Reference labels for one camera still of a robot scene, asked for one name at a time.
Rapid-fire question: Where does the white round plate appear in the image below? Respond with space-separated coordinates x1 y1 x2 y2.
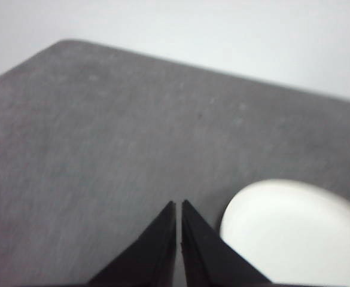
219 178 350 285

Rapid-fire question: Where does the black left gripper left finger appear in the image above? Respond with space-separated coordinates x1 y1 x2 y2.
87 200 177 285

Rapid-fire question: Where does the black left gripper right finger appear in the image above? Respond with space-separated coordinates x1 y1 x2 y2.
181 199 275 285

